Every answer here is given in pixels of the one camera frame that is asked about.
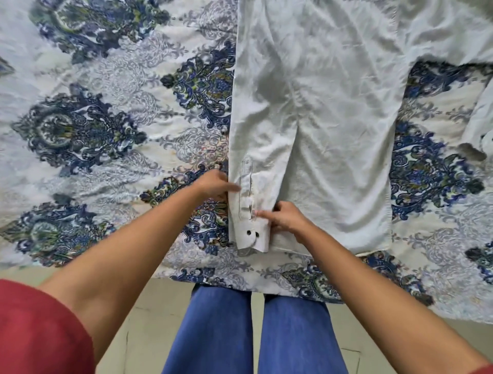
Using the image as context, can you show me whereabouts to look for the blue jeans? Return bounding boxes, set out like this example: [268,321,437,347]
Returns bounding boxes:
[161,283,349,374]

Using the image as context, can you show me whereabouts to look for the person's left forearm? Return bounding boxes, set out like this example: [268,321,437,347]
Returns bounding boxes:
[38,181,211,365]

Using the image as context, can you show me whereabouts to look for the bed with blue patterned sheet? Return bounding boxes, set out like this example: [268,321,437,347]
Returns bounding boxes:
[0,0,493,324]

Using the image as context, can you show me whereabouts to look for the person's right forearm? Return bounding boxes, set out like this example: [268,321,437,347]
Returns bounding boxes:
[298,225,492,374]

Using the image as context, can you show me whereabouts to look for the person's right hand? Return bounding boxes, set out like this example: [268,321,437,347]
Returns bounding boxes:
[254,200,315,244]

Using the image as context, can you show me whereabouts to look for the white long-sleeved shirt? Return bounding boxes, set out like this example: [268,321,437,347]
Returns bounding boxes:
[227,0,493,257]

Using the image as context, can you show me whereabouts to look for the person's left hand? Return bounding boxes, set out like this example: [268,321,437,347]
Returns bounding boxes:
[192,169,241,203]

